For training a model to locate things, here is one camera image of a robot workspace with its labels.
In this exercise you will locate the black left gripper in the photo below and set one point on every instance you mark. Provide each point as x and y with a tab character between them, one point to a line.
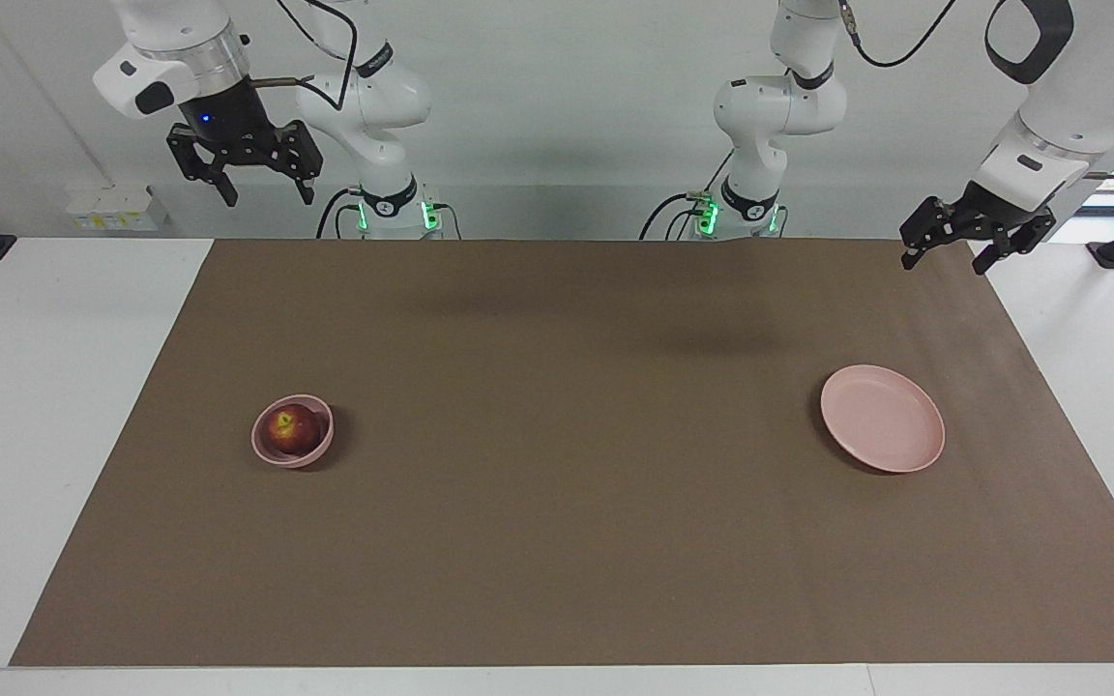
978	217

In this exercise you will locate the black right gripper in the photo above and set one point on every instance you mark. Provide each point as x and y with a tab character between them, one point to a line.
243	135

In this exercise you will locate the dark red apple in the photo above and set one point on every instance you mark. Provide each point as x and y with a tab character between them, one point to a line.
292	431

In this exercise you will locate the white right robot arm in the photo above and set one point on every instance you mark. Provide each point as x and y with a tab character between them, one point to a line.
368	106

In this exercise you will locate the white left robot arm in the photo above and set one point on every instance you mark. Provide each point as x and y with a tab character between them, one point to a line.
779	106

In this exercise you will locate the pink plate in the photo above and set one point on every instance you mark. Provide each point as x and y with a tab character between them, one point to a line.
884	420

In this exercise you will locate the pink bowl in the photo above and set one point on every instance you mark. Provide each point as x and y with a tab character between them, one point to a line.
267	454

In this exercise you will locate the brown table mat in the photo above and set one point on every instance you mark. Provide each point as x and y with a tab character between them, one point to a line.
557	541

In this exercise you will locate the white wall socket box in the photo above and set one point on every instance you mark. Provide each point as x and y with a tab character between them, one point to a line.
117	211

